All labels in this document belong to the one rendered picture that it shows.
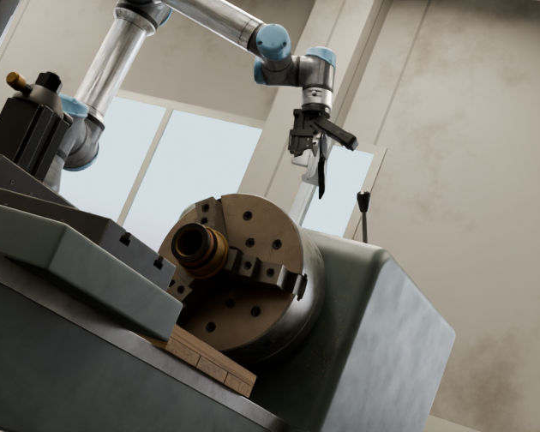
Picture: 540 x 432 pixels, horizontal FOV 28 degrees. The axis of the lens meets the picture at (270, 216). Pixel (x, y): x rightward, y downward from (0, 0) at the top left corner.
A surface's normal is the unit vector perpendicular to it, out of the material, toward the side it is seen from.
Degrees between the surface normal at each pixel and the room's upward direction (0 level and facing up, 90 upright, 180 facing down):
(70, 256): 90
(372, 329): 90
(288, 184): 90
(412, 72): 90
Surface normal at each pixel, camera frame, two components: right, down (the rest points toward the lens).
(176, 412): 0.85, 0.21
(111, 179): -0.35, -0.37
